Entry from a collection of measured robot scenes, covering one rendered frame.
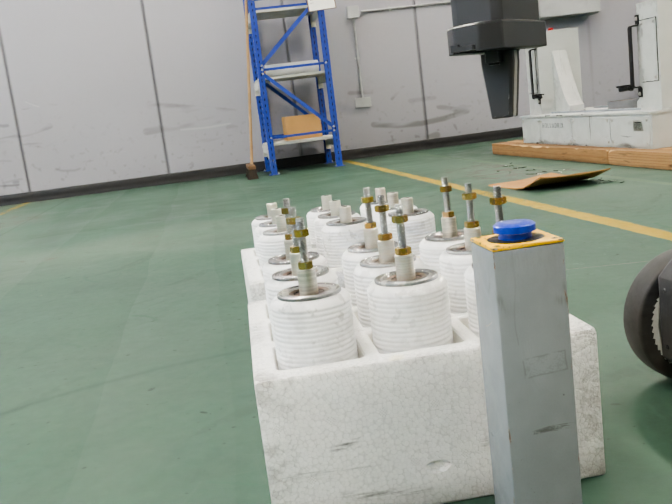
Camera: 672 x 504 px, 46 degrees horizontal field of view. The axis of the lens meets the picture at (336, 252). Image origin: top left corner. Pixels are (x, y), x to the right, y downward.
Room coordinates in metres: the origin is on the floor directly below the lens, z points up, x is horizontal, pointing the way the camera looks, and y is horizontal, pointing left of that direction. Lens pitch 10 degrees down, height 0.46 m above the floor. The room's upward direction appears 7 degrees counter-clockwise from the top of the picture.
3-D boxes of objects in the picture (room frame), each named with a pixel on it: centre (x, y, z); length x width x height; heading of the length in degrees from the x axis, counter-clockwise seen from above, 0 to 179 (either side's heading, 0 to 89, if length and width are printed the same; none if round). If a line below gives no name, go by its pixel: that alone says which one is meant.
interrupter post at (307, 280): (0.90, 0.04, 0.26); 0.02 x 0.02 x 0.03
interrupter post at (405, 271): (0.91, -0.08, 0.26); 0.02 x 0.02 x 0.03
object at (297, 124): (6.88, 0.16, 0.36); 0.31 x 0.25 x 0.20; 98
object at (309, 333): (0.90, 0.04, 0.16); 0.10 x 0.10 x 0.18
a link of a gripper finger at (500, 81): (0.74, -0.17, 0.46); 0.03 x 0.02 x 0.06; 50
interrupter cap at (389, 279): (0.91, -0.08, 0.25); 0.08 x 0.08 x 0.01
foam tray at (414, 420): (1.03, -0.07, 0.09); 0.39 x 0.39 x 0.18; 6
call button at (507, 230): (0.75, -0.17, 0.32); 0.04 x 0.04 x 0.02
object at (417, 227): (1.46, -0.14, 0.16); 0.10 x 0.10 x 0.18
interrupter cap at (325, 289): (0.90, 0.04, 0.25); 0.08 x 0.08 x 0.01
